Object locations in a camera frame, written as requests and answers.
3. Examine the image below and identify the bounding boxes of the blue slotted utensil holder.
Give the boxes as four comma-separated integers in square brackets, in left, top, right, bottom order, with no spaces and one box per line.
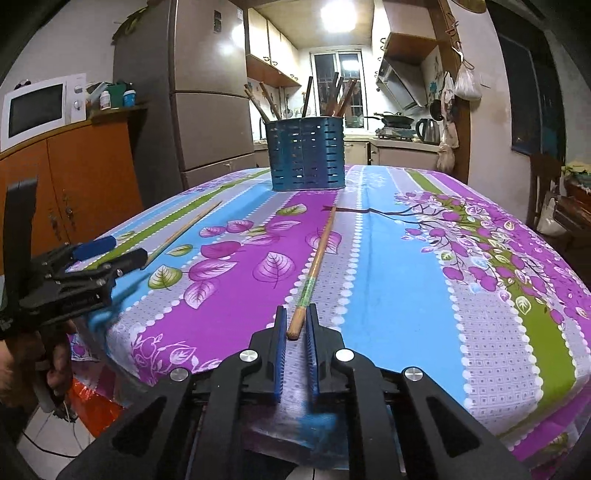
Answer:
[264,116,347,193]

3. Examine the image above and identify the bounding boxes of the group of wooden chopsticks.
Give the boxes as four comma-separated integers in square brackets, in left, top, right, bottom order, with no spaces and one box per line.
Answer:
[244,71,359,125]

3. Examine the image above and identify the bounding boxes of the white microwave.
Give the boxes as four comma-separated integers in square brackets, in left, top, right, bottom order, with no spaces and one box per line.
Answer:
[0,73,88,153]

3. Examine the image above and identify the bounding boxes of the thin wooden chopstick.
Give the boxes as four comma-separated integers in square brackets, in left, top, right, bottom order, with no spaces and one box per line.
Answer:
[141,200,223,271]

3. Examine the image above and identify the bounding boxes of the steel range hood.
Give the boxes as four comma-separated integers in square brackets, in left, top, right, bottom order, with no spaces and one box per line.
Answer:
[375,58,428,112]

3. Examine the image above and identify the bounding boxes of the white wall cabinets with knobs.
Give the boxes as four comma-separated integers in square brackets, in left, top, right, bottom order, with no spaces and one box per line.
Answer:
[246,7,303,88]

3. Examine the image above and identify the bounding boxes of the gas stove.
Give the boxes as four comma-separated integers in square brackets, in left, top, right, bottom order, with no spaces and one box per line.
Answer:
[375,126,419,140]

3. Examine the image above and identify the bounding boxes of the orange wooden cabinet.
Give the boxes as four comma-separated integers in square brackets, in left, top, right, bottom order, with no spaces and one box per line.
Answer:
[0,105,146,289]

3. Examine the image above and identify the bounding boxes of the hanging white sack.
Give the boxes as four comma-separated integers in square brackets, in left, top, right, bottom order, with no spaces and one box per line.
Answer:
[436,119,461,174]

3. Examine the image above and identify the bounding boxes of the floral striped tablecloth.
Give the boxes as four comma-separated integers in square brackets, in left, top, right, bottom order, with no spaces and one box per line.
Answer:
[65,164,591,468]

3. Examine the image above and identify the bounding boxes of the hanging white cloth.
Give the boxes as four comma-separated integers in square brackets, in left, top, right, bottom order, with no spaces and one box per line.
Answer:
[438,71,458,121]

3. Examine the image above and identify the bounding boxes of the black wok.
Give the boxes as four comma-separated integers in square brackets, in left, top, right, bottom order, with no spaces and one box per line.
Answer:
[365,112,416,128]

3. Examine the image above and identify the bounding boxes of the steel electric kettle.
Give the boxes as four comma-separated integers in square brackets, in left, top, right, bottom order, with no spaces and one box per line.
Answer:
[416,117,442,145]

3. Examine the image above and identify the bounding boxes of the black floor cable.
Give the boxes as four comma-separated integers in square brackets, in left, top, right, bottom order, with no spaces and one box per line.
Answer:
[18,401,95,460]

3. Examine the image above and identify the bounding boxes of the hanging clear plastic bag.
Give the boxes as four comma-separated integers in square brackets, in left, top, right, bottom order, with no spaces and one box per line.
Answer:
[455,62,484,102]

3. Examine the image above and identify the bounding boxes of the green banded wooden chopstick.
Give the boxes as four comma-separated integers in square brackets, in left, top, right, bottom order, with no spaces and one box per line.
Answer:
[286,205,338,341]

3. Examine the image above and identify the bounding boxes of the cluttered side table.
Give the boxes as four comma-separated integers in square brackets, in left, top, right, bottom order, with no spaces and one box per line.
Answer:
[551,178,591,252]

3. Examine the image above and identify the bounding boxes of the silver refrigerator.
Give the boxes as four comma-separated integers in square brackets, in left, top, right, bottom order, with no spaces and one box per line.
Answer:
[113,0,257,195]

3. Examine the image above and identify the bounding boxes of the wooden door frame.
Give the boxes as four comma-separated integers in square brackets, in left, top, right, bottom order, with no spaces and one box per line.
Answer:
[427,0,472,184]

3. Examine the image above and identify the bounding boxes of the kitchen window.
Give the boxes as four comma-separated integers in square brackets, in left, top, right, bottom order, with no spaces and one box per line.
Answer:
[310,51,366,119]

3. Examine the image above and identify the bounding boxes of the white bag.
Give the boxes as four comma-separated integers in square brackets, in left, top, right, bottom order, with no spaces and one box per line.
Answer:
[537,193,567,237]

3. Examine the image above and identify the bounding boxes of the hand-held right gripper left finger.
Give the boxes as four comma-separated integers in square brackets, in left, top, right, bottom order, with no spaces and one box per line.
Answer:
[58,305,289,480]

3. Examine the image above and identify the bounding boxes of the ceiling light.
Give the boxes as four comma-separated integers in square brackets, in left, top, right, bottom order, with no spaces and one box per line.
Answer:
[318,0,366,34]

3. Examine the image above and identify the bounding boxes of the dark wooden chair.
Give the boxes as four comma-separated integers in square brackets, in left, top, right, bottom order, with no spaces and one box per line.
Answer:
[526,152,567,232]

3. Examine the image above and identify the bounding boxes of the dark room window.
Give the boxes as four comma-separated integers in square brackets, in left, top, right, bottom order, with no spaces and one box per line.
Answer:
[488,0,567,156]

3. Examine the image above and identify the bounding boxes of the white wall cabinets above hood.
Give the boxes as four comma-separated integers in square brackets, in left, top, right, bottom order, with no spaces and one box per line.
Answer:
[372,0,439,66]

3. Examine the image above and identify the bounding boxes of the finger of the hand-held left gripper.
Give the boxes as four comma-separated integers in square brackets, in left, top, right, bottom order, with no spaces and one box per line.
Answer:
[69,248,149,282]
[64,234,119,269]

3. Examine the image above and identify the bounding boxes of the floral wall sticker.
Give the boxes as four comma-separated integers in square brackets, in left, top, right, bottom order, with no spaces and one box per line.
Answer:
[422,51,442,105]

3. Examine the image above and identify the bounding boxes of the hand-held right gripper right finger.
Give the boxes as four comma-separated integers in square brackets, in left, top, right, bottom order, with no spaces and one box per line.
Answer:
[305,303,532,480]

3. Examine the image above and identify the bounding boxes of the red plastic bag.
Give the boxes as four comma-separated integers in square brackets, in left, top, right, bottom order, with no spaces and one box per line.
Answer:
[69,382,126,439]

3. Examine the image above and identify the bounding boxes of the person's left hand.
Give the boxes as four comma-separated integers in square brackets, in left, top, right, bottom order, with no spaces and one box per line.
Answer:
[0,318,78,409]

